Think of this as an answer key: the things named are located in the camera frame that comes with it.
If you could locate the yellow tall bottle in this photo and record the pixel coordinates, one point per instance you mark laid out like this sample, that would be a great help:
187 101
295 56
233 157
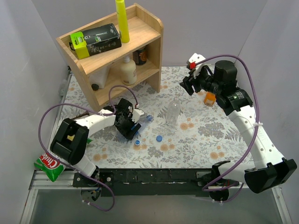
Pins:
122 21

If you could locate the wooden shelf unit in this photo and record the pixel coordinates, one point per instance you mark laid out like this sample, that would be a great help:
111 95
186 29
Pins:
145 30

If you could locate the orange juice bottle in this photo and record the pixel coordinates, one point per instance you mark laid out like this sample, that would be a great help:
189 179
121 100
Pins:
209 99

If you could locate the floral patterned table mat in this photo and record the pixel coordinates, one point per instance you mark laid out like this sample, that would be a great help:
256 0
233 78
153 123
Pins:
202 136

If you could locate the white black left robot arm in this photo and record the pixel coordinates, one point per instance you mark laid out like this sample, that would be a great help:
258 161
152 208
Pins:
71 138

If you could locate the white jug black cap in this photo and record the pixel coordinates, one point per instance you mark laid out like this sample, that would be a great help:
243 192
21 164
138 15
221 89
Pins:
98 78

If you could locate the dark jar on shelf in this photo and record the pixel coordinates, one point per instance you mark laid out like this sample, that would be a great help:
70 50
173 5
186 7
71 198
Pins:
139 56

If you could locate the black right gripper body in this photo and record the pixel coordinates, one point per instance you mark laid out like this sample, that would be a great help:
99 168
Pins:
193 82

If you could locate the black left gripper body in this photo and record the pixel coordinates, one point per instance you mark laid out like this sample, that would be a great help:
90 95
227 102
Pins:
127 129

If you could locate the small blue bottle cap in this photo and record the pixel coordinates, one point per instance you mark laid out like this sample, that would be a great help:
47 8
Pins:
159 138

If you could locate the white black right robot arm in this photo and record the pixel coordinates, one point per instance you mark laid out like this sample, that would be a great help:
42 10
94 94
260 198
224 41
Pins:
262 166

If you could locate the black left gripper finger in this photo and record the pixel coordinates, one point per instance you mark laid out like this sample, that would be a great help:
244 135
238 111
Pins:
123 130
131 133

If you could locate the chips snack bag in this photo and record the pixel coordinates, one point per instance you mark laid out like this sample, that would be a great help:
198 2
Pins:
53 165

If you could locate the blue label water bottle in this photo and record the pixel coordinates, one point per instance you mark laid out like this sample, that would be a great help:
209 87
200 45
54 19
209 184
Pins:
145 121

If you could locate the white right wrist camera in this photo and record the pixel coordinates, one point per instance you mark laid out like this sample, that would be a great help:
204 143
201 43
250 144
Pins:
194 64

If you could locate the brown chocolate bar wrapper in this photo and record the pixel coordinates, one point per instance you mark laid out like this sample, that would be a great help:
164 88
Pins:
86 113

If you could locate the cream lotion pump bottle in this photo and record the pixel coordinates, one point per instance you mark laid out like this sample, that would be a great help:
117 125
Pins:
128 71

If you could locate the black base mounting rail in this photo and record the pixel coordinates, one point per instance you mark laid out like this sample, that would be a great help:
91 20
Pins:
150 182

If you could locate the clear plastic cup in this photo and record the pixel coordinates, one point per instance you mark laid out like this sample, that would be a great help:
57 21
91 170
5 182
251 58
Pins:
173 111

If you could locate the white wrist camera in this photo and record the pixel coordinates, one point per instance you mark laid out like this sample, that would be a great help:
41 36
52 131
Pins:
137 114
194 64

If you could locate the black green product box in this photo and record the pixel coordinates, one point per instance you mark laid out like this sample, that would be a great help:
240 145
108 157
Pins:
94 41

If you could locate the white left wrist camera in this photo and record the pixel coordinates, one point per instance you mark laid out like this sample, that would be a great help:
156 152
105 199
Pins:
137 114

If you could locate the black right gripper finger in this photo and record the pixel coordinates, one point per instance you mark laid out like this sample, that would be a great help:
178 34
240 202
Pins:
185 84
190 79

